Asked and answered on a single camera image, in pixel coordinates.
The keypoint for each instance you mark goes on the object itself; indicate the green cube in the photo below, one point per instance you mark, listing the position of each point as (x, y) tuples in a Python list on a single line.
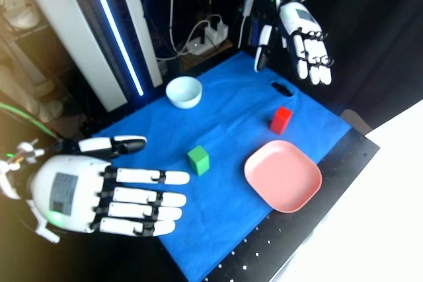
[(199, 160)]

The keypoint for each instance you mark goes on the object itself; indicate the red block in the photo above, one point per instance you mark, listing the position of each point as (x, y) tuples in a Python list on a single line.
[(281, 121)]

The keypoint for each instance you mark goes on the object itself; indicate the pink square plate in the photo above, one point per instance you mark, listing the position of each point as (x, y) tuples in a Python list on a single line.
[(282, 176)]

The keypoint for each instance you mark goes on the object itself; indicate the blue cloth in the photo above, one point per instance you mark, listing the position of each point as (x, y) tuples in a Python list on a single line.
[(231, 123)]

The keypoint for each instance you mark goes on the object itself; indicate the white bowl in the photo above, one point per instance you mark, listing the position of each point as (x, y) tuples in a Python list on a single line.
[(183, 92)]

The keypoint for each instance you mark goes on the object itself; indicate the small black object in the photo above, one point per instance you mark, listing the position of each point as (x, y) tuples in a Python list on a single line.
[(282, 89)]

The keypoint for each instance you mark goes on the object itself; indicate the white power strip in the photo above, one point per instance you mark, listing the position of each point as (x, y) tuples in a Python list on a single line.
[(211, 36)]

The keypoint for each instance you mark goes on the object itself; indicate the white power adapter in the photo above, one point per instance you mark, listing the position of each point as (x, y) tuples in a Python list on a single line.
[(249, 1)]

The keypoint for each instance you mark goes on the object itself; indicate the white tower with blue light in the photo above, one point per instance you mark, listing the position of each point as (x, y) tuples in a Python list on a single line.
[(86, 41)]

